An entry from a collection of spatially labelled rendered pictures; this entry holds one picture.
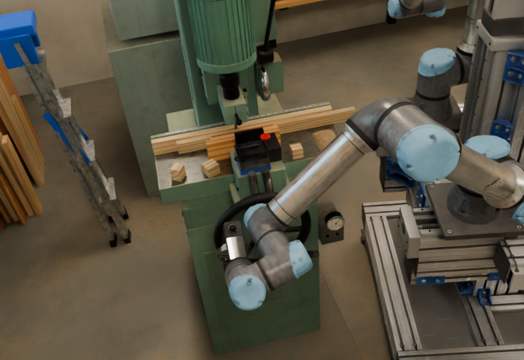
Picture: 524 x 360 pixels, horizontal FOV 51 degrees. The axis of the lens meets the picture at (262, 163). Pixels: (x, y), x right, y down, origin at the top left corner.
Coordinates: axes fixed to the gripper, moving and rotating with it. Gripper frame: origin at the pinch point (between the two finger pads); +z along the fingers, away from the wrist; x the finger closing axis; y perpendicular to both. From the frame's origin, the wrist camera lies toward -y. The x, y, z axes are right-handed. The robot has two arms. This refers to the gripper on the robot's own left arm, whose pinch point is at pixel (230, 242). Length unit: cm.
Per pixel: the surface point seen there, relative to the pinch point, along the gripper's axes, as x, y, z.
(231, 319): -3, 45, 53
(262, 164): 13.5, -18.3, 7.1
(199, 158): -3.3, -20.9, 28.1
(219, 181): 1.2, -14.0, 19.2
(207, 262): -7.4, 15.3, 35.9
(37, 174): -90, -11, 175
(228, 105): 8.2, -36.0, 20.3
